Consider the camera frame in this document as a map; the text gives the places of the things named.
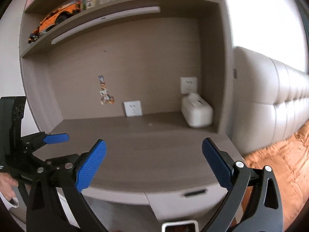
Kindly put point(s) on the white tissue box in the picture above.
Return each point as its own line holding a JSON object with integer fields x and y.
{"x": 196, "y": 114}

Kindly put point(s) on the colourful sticker strip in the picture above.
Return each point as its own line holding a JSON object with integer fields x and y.
{"x": 105, "y": 94}

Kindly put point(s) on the person's left forearm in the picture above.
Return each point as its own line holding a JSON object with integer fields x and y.
{"x": 14, "y": 203}

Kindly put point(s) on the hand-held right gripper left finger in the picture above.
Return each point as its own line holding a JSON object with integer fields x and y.
{"x": 91, "y": 166}

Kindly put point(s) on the cream padded headboard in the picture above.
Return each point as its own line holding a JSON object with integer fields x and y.
{"x": 277, "y": 96}

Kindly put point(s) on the orange toy car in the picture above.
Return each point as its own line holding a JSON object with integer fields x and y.
{"x": 58, "y": 14}

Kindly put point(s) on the orange blanket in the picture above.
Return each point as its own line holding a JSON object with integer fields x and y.
{"x": 289, "y": 174}

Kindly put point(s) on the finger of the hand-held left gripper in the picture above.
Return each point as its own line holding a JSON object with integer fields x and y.
{"x": 62, "y": 159}
{"x": 56, "y": 139}

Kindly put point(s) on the person's left hand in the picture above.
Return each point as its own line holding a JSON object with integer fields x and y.
{"x": 6, "y": 183}

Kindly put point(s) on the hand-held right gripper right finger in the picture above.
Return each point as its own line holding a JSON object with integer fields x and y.
{"x": 217, "y": 164}

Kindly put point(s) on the grey under-shelf light bar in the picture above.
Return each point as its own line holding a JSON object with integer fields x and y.
{"x": 106, "y": 19}

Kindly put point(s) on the white rimmed bin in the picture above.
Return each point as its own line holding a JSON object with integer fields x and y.
{"x": 164, "y": 227}

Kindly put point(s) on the brown desk shelf unit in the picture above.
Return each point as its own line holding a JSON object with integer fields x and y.
{"x": 144, "y": 65}

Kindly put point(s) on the white wall socket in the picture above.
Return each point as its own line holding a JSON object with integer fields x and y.
{"x": 188, "y": 84}
{"x": 132, "y": 108}

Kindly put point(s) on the brown desk drawer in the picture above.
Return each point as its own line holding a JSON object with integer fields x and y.
{"x": 169, "y": 203}

